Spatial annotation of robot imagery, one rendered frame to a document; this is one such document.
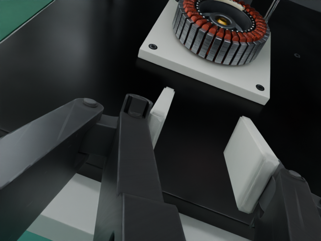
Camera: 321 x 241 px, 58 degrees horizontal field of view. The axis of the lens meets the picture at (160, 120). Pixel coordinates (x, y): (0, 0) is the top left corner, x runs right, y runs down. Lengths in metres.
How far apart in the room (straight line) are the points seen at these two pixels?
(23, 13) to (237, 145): 0.31
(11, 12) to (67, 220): 0.27
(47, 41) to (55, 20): 0.04
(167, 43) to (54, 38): 0.12
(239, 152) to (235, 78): 0.17
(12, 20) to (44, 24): 0.05
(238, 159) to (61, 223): 0.14
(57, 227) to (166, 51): 0.20
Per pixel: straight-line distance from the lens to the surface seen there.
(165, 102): 0.15
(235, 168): 0.17
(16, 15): 0.41
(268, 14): 0.44
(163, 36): 0.35
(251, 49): 0.34
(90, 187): 0.24
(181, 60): 0.32
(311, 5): 0.64
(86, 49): 0.33
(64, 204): 0.24
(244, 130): 0.18
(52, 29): 0.35
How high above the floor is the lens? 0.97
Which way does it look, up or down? 47 degrees down
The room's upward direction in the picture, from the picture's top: 21 degrees clockwise
